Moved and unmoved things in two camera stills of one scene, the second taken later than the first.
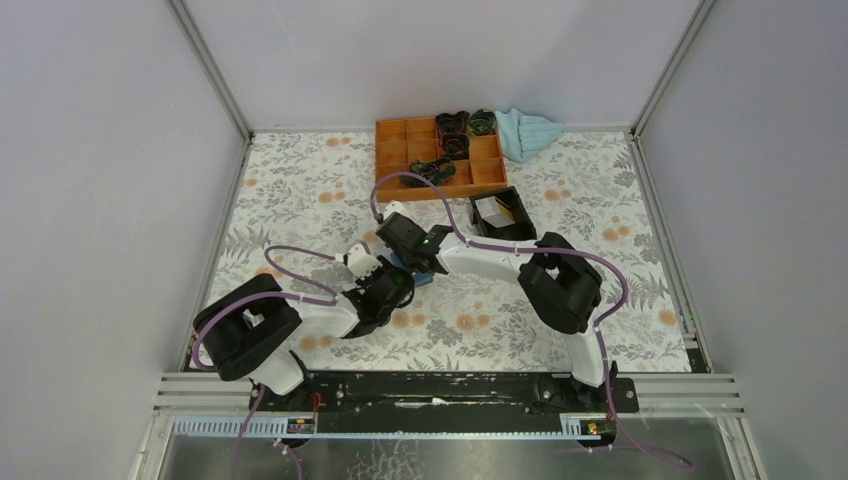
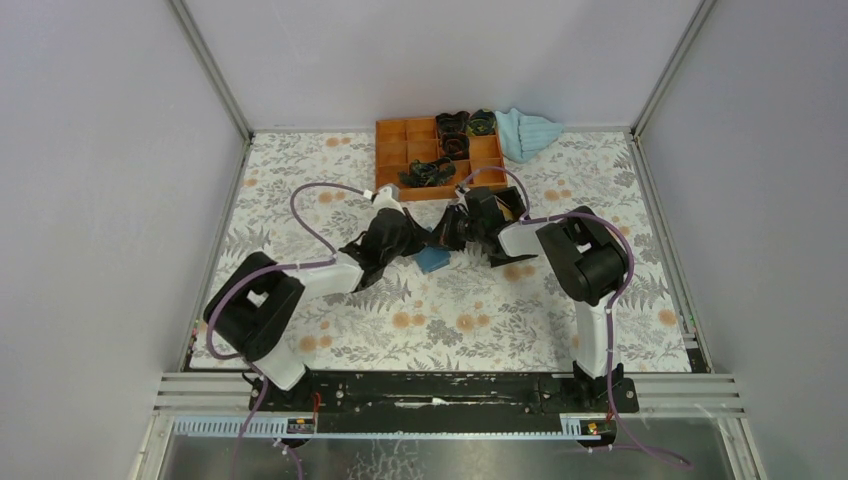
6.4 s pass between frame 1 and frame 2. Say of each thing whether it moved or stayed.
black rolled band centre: stayed
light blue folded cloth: stayed
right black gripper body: moved
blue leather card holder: moved
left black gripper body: moved
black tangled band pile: stayed
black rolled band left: stayed
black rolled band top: stayed
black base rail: stayed
